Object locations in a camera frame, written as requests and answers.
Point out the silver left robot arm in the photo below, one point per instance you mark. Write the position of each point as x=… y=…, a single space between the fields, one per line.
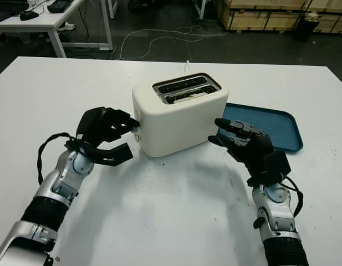
x=48 y=199

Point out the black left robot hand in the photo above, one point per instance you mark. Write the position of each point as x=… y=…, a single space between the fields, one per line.
x=91 y=124

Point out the black keyboard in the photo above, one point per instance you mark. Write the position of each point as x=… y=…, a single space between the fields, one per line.
x=7 y=12

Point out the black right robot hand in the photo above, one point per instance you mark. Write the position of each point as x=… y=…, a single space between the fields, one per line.
x=256 y=149

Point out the white office desk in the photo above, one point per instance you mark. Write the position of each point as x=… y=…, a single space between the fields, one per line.
x=48 y=23

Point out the black computer mouse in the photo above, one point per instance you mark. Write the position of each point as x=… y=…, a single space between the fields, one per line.
x=29 y=15

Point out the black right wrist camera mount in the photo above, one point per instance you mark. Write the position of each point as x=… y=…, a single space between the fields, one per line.
x=277 y=167

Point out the blue plastic tray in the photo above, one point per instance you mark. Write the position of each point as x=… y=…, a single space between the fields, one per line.
x=270 y=124

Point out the wooden shipping crate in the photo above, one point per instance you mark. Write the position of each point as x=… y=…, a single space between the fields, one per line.
x=265 y=15

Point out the cream two-slot toaster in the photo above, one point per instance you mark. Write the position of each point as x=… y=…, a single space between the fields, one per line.
x=176 y=127

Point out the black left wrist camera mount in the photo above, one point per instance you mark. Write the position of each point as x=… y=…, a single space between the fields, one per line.
x=118 y=155

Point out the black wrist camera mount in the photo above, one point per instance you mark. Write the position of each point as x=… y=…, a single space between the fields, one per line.
x=277 y=167
x=118 y=155

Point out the black desk device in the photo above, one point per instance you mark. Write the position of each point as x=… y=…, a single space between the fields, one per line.
x=60 y=5

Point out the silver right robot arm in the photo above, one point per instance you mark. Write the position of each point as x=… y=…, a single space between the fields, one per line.
x=278 y=221

